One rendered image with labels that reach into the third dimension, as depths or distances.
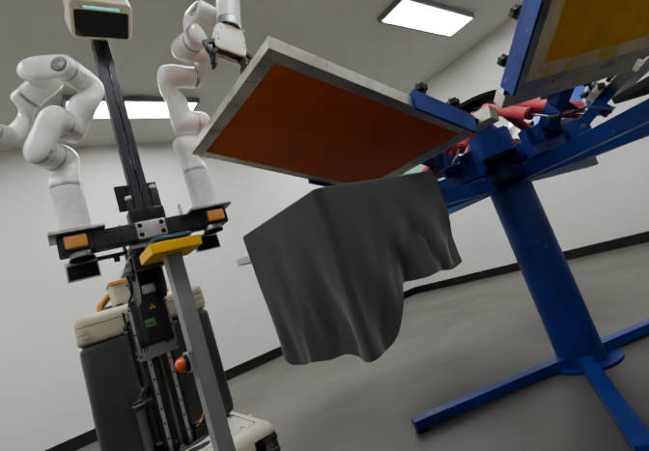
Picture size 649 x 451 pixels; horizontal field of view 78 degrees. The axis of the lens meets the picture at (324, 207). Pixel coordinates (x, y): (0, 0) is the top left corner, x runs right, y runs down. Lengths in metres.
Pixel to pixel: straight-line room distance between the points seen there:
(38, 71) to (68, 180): 0.36
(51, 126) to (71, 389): 3.54
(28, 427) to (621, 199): 6.24
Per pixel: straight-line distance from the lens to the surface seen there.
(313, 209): 0.99
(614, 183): 5.44
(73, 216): 1.51
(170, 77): 1.75
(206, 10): 1.50
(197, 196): 1.61
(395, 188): 1.16
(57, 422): 4.78
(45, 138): 1.54
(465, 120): 1.44
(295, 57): 1.05
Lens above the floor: 0.74
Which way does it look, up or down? 9 degrees up
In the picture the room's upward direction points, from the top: 19 degrees counter-clockwise
